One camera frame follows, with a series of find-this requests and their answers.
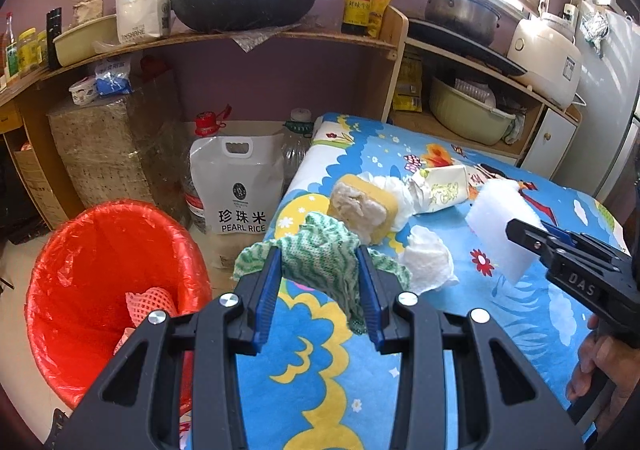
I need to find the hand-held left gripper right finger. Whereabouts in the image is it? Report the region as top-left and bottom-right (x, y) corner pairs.
(355, 245), (586, 450)

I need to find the white foam sheet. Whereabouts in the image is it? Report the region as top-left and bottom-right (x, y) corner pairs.
(465, 180), (546, 287)

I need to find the plastic-wrapped cardboard box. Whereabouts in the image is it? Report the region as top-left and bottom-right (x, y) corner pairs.
(46, 72), (193, 231)

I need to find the clear jug with white cap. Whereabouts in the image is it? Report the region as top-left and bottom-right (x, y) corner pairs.
(280, 108), (316, 195)

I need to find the yellow packet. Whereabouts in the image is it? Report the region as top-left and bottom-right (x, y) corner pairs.
(392, 52), (423, 113)

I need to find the red-capped clear bottle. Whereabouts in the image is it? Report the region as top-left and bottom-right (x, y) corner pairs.
(2, 12), (20, 78)

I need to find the crinkled plastic bag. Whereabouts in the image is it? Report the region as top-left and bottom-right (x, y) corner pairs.
(502, 107), (526, 143)

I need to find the white rice bag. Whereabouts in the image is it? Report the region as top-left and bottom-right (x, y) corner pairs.
(189, 132), (288, 271)

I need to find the printed blue blanket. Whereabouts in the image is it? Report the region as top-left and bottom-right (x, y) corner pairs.
(185, 112), (626, 450)

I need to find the steel cooking pot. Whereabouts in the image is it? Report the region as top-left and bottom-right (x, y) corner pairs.
(417, 0), (502, 46)

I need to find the yellow sponge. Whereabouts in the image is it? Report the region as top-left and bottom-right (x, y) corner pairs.
(327, 174), (401, 245)

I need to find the blue and white packet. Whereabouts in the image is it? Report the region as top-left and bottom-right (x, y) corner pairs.
(94, 60), (133, 95)

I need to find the brown paper bag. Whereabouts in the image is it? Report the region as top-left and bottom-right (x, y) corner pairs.
(71, 0), (104, 28)

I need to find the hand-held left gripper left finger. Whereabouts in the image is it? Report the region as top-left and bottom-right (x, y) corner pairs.
(62, 245), (283, 450)

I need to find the red trash bin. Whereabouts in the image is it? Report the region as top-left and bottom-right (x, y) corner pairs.
(25, 200), (213, 413)

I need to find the white powder bag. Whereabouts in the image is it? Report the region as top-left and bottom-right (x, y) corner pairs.
(115, 0), (173, 44)

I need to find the white refrigerator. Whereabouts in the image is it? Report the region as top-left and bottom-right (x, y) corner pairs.
(555, 0), (640, 203)

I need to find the black wok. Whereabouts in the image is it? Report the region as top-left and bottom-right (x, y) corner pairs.
(169, 0), (342, 33)

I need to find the black induction cooktop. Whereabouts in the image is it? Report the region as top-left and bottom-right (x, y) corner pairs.
(407, 18), (528, 76)

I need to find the wooden rack with white cabinet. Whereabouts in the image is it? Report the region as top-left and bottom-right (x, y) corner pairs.
(380, 4), (583, 181)

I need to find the green patterned cloth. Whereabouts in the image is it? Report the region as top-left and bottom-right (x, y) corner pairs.
(232, 212), (413, 335)

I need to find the clear plastic wrap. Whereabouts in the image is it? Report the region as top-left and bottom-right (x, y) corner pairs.
(232, 24), (301, 53)

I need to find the yellow jar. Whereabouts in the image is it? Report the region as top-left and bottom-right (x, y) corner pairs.
(17, 27), (40, 75)

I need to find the oil jug with red cap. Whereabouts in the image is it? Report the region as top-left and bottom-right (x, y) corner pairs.
(182, 104), (233, 231)

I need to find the white rice cooker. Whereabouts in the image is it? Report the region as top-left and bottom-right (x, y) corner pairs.
(506, 12), (583, 110)

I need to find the long wooden shelf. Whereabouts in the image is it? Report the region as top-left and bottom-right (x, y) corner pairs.
(0, 27), (398, 231)

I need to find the small white tub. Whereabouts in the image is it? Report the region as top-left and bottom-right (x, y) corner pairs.
(68, 78), (98, 105)

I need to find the green plastic basin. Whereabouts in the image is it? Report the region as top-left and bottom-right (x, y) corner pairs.
(429, 76), (518, 147)

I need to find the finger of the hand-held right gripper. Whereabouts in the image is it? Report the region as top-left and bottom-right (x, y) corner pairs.
(505, 219), (566, 267)
(540, 221), (583, 249)

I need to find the black box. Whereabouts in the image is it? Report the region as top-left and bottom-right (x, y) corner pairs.
(46, 7), (63, 70)

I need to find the pink foam fruit net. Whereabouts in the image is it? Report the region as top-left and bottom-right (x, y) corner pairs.
(125, 286), (181, 328)
(114, 325), (143, 356)

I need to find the person's right hand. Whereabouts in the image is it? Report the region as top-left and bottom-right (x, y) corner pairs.
(566, 330), (640, 411)

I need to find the white crushed carton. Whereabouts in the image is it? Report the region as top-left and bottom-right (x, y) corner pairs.
(407, 164), (473, 215)

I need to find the cream plastic basin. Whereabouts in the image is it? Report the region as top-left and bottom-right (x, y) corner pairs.
(52, 14), (121, 67)

